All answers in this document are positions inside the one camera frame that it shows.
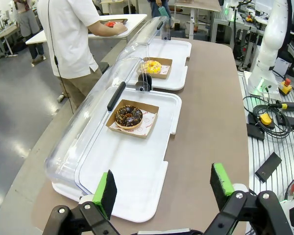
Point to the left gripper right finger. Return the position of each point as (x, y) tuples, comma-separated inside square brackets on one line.
[(220, 183)]

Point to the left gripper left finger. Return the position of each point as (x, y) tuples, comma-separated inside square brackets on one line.
[(107, 195)]

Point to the red glazed donut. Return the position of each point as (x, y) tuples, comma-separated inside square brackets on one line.
[(110, 24)]

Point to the brown serving tray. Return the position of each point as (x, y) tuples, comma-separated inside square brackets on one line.
[(121, 21)]

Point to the person's right forearm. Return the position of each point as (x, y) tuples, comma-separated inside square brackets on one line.
[(101, 27)]

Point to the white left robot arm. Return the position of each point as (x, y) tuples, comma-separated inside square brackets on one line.
[(286, 206)]

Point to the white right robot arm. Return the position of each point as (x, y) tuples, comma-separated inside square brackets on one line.
[(272, 36)]

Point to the chocolate donut with nuts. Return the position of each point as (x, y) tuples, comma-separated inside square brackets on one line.
[(121, 121)]

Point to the chocolate donut in box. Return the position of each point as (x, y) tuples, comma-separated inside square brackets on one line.
[(149, 106)]

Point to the yellow donut in box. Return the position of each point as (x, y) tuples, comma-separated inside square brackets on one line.
[(161, 76)]

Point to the yellow glazed donut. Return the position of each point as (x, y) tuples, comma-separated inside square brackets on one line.
[(156, 71)]

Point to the person in white shirt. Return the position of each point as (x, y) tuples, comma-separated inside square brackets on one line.
[(68, 36)]

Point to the person's right hand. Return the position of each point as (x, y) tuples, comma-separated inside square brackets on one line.
[(120, 29)]

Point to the white display case tray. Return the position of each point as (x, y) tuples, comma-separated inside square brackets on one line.
[(178, 56), (137, 171)]

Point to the black rectangular plate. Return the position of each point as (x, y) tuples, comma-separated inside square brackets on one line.
[(268, 166)]

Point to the aluminium slotted mounting table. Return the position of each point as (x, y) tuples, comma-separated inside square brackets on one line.
[(267, 147)]

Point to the clear plastic display cover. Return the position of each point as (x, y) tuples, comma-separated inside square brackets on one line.
[(71, 147), (137, 41)]

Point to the black rectangular box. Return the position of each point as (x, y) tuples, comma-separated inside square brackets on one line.
[(254, 132)]

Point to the yellow handheld pendant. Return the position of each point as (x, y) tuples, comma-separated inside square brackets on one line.
[(265, 119)]

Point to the white printed paper liner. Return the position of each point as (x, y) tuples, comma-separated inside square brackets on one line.
[(148, 122), (165, 69)]

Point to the red emergency stop button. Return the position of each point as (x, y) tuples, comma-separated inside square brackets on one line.
[(285, 89)]

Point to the dark round stool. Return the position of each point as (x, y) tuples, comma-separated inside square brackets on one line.
[(104, 67)]

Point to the white curved table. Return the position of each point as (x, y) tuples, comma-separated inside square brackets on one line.
[(134, 19)]

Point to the brown top white table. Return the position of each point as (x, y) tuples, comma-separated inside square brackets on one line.
[(198, 6)]

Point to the bystander in blue jeans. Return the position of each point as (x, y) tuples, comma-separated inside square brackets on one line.
[(154, 7)]

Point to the bystander in grey trousers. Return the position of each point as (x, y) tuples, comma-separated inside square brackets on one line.
[(27, 24)]

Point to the black yellow handheld switch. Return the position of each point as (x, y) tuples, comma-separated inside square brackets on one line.
[(289, 105)]

